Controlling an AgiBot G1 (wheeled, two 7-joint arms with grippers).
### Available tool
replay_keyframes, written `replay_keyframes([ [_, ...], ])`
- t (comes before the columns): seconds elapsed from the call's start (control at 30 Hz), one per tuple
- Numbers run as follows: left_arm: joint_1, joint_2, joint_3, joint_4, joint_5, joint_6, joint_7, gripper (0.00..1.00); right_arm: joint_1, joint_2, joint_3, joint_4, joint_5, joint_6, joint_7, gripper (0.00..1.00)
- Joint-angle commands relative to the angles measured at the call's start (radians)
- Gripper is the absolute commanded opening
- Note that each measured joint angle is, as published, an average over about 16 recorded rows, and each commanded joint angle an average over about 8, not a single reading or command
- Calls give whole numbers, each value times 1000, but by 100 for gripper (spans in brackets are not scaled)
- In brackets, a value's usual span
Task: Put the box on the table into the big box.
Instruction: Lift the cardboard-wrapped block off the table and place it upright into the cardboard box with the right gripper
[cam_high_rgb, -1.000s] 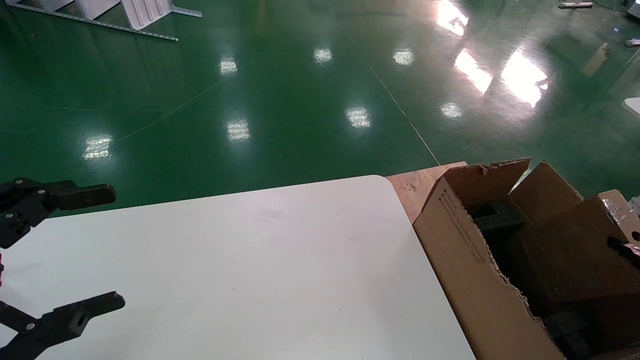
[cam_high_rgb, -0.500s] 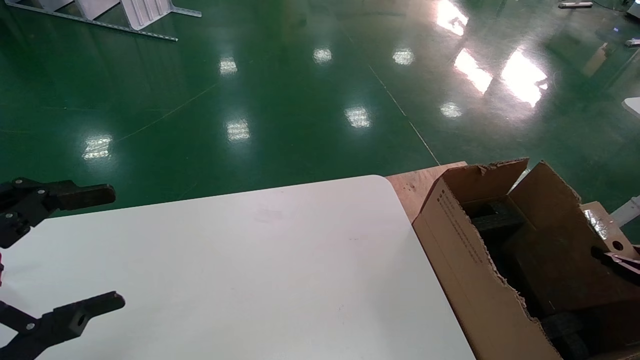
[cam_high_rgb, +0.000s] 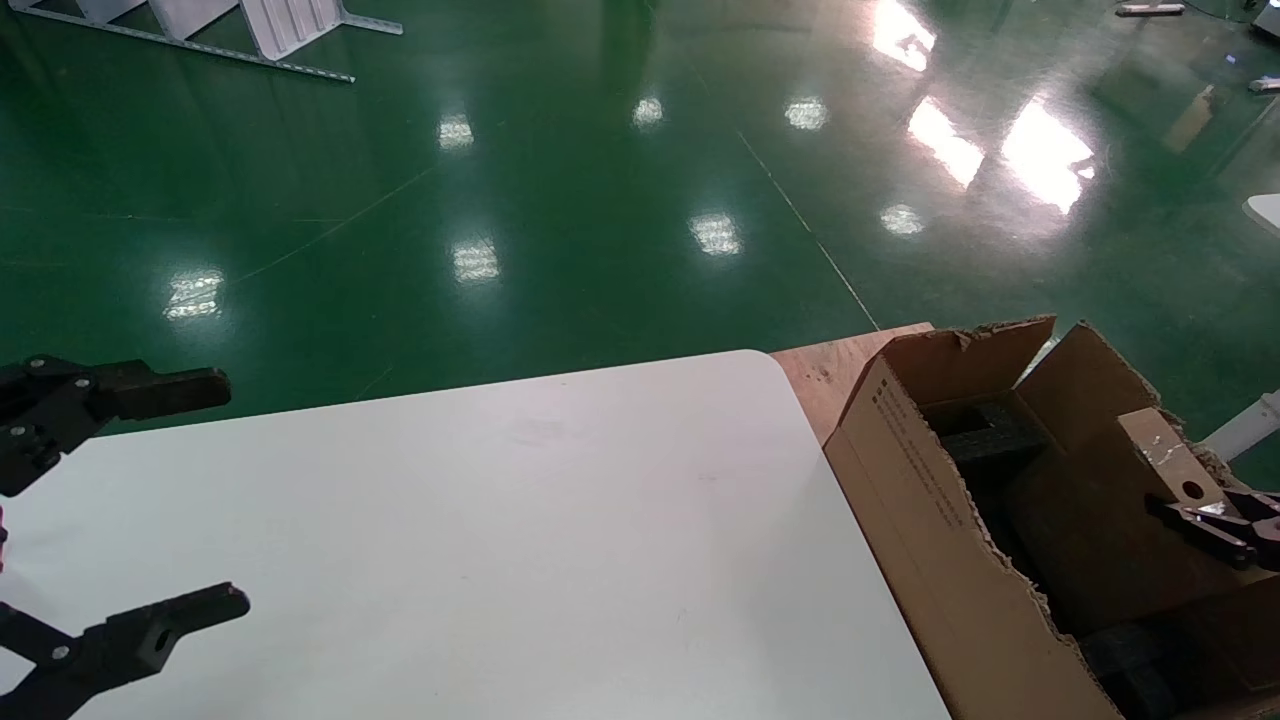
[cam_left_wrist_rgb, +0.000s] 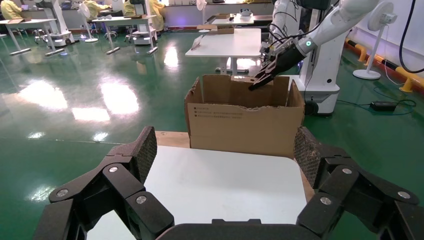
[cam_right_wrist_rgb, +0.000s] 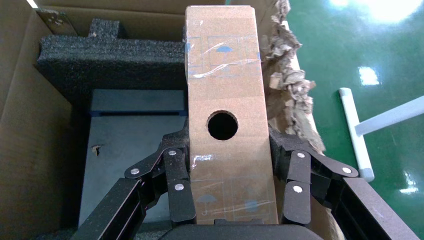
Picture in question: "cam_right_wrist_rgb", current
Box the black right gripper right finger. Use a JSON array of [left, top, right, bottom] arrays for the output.
[[268, 127, 420, 240]]

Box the black foam block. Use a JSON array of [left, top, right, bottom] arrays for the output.
[[34, 18, 190, 104]]

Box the big torn cardboard box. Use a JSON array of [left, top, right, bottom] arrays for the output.
[[0, 0, 335, 240]]

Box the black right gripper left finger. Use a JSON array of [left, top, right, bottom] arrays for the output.
[[71, 119, 197, 240]]

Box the dark grey flat panel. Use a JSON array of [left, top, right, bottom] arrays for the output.
[[77, 89, 190, 229]]

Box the small brown cardboard box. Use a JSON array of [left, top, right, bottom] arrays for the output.
[[183, 4, 279, 226]]

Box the white tube frame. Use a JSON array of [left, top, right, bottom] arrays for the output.
[[337, 87, 424, 183]]

